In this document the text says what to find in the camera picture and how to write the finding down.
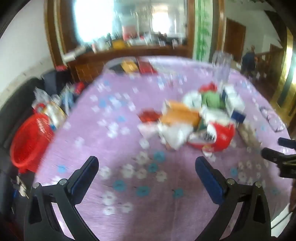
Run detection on red and white packet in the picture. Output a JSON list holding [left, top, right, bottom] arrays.
[[187, 123, 236, 154]]

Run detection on wooden stair railing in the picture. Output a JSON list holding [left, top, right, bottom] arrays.
[[254, 44, 285, 93]]

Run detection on eyeglasses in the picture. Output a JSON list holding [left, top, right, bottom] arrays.
[[260, 105, 287, 133]]

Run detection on white and blue box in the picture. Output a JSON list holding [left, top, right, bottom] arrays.
[[221, 85, 247, 124]]

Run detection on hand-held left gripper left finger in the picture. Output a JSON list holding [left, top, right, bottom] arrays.
[[24, 156, 100, 241]]

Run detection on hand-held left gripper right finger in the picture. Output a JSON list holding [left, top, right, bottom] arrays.
[[195, 156, 272, 241]]

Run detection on clear plastic jar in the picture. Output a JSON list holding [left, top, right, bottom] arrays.
[[211, 51, 233, 82]]

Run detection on cabinet mirror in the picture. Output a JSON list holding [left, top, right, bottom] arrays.
[[73, 0, 188, 47]]

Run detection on wooden cabinet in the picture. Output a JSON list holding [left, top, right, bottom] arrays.
[[46, 0, 226, 82]]

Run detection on clear plastic bag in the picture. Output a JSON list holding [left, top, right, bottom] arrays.
[[32, 88, 61, 110]]

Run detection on white plastic bag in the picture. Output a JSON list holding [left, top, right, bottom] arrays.
[[137, 122, 194, 150]]

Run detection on dark flat object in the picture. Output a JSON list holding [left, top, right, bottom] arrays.
[[109, 64, 125, 75]]

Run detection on dark shopping bag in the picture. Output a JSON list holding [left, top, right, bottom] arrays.
[[42, 69, 75, 98]]

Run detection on small red packet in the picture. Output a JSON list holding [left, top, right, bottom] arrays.
[[138, 110, 163, 124]]

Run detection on white sock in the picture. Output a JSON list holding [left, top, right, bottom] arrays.
[[183, 91, 204, 108]]

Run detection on green bamboo wall decal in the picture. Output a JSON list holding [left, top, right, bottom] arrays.
[[195, 0, 212, 62]]

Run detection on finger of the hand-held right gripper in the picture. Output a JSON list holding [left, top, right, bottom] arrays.
[[261, 148, 296, 166], [278, 137, 296, 148]]

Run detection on purple floral tablecloth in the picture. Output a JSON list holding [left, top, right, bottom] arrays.
[[35, 57, 293, 241]]

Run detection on golden door frame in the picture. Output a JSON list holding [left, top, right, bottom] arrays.
[[270, 25, 296, 117]]

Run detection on shiny red packet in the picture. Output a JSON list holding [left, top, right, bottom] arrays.
[[136, 58, 158, 75]]

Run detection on row of cluttered small items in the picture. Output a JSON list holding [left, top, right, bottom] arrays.
[[62, 32, 188, 63]]

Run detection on red plastic basket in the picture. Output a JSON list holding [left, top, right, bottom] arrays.
[[10, 112, 55, 173]]

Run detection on yellow tape roll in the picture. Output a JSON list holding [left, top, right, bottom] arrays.
[[121, 60, 138, 74]]

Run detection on orange box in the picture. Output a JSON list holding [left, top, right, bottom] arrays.
[[161, 101, 202, 128]]

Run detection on brown wooden door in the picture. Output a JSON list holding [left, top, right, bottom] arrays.
[[224, 19, 247, 63]]

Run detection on green towel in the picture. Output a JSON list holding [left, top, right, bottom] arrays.
[[201, 91, 226, 111]]

